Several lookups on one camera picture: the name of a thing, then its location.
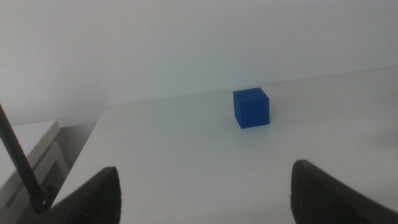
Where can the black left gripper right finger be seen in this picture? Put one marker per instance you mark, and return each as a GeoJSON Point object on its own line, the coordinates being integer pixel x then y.
{"type": "Point", "coordinates": [323, 199]}

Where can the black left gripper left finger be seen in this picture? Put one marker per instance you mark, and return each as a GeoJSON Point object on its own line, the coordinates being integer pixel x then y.
{"type": "Point", "coordinates": [93, 202]}

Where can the blue cube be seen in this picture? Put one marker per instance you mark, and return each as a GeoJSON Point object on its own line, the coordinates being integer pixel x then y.
{"type": "Point", "coordinates": [251, 109]}

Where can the white side cabinet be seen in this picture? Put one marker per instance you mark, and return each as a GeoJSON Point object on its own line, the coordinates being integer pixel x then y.
{"type": "Point", "coordinates": [29, 137]}

